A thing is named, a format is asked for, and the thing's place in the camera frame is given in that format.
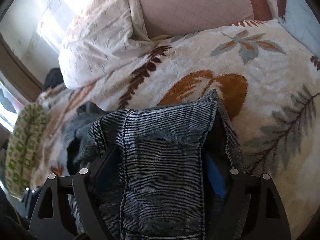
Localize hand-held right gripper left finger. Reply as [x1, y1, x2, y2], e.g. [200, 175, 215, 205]
[28, 145, 121, 240]

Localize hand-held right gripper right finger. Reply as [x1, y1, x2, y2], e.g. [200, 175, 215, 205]
[202, 152, 292, 240]

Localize blue acid-wash denim pants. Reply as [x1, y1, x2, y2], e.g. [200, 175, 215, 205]
[61, 89, 248, 240]

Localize green and white patterned quilt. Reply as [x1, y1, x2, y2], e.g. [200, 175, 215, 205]
[5, 104, 51, 198]

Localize black garment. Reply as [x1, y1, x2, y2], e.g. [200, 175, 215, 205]
[42, 67, 67, 92]

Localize cream leaf-pattern blanket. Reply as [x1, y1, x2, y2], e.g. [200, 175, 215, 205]
[30, 17, 320, 240]

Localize white leaf-print pillow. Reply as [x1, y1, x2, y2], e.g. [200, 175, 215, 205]
[58, 0, 153, 90]

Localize pink padded headboard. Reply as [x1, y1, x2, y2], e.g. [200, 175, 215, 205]
[137, 0, 288, 37]

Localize grey-blue pillow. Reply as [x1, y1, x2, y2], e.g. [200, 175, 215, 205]
[284, 0, 320, 53]

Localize brown wooden window frame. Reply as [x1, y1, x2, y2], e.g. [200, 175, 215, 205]
[0, 34, 44, 101]

